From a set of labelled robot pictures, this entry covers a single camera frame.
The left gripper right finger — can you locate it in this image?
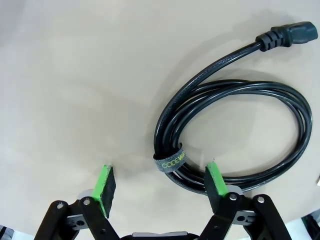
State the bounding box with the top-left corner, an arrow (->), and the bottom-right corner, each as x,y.
197,162 -> 293,240

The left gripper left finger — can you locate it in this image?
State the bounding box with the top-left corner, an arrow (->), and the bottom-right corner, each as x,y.
34,163 -> 126,240

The grey printed velcro strap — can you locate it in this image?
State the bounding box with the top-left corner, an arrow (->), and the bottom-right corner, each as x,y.
152,143 -> 187,173

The black power cable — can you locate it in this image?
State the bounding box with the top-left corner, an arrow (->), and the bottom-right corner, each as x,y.
152,21 -> 319,195

